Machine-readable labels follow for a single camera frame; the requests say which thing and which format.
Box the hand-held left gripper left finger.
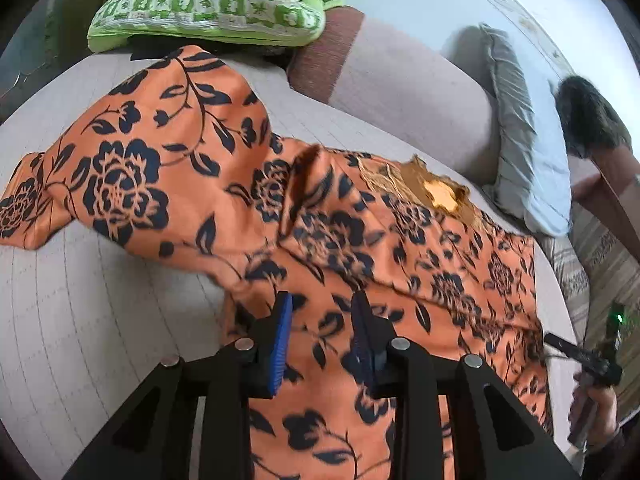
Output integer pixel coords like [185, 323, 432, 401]
[62, 291, 296, 480]

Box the dark furry cushion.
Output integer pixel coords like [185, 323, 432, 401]
[552, 75, 633, 158]

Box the grey pillow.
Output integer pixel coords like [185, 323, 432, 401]
[442, 22, 573, 238]

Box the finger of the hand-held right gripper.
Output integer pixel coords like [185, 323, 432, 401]
[544, 332, 585, 362]

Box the person's right hand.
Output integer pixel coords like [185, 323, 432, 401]
[567, 371, 621, 446]

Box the striped patterned blanket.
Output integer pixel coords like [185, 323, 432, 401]
[537, 200, 640, 341]

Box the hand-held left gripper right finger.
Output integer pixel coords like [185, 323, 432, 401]
[350, 290, 583, 480]

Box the orange black floral garment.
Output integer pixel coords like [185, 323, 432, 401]
[0, 45, 556, 480]

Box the grey quilted bed sheet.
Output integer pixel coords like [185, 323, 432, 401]
[0, 50, 576, 480]

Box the green white patterned pillow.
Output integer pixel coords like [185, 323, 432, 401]
[87, 0, 346, 53]

